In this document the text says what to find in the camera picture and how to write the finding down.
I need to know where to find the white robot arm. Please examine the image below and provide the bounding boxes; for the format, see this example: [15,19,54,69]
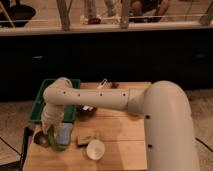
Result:
[41,77,200,171]

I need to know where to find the blue sponge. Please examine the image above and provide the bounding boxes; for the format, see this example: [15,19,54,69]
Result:
[56,123,73,145]

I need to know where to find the dark red food item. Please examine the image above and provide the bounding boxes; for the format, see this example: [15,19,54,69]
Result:
[110,82,119,89]

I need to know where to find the dark brown bowl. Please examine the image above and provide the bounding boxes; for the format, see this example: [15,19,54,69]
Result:
[77,106,97,116]

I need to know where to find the green plastic tray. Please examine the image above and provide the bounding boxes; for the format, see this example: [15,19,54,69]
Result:
[29,79,77,124]

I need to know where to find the black clamp post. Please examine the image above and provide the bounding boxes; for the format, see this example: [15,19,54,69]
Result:
[19,127,34,171]

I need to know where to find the black cable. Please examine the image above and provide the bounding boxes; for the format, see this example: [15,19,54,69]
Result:
[195,137,213,154]

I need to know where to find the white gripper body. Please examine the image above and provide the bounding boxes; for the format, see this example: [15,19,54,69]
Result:
[41,105,64,133]

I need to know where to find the metal cup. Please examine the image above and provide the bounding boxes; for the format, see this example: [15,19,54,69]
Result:
[34,131,49,148]

